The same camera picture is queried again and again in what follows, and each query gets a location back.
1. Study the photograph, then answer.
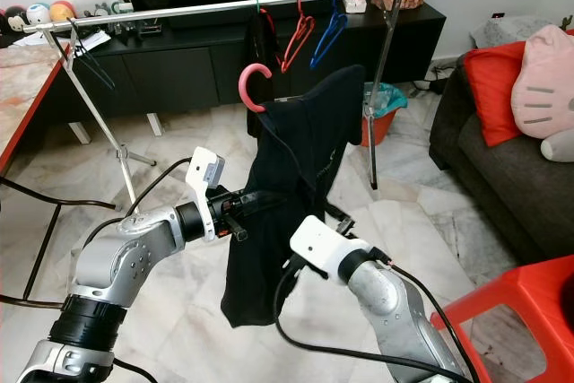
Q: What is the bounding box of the plain black shirt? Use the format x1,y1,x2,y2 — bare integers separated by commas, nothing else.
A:
224,65,367,328

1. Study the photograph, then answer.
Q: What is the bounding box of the pink plastic hanger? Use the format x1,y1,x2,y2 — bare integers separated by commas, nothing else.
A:
238,62,274,113

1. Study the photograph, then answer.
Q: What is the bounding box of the thin black hanger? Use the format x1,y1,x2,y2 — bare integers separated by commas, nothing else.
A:
67,29,117,91

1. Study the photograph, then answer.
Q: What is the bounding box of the blue plastic hanger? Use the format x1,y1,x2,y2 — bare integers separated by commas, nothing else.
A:
309,0,349,70

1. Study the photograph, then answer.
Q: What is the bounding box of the red plastic hanger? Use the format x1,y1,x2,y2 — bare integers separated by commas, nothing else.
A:
280,0,317,73

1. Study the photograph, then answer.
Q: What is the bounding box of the orange bin with teal liner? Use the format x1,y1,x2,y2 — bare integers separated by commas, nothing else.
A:
359,83,409,146

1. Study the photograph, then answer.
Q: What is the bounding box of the black TV cabinet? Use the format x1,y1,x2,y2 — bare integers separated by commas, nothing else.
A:
45,2,447,128

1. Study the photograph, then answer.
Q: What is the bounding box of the black shirt with red trim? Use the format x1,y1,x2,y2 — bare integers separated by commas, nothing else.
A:
242,8,274,101

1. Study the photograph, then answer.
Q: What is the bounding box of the dark brown sofa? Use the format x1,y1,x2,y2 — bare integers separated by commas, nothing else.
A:
429,47,574,265

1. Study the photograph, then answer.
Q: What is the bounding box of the red plastic stool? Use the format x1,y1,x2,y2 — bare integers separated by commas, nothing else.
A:
430,256,574,383

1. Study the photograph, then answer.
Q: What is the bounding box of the red cushion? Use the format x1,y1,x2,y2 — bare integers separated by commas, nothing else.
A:
462,42,532,147

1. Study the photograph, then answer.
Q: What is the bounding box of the grey plastic bag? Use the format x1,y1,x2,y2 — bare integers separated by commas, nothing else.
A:
471,15,544,50

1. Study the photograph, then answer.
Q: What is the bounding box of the pink cat face cushion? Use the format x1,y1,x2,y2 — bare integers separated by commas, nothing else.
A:
511,24,574,140

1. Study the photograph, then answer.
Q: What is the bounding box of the yellow red plush toy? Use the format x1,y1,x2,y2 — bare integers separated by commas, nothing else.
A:
49,0,78,25

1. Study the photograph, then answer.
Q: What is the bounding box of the white blue plush toy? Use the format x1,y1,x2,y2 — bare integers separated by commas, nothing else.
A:
27,2,52,28

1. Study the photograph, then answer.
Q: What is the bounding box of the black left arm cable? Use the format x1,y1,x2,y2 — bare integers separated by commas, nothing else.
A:
94,157,196,249

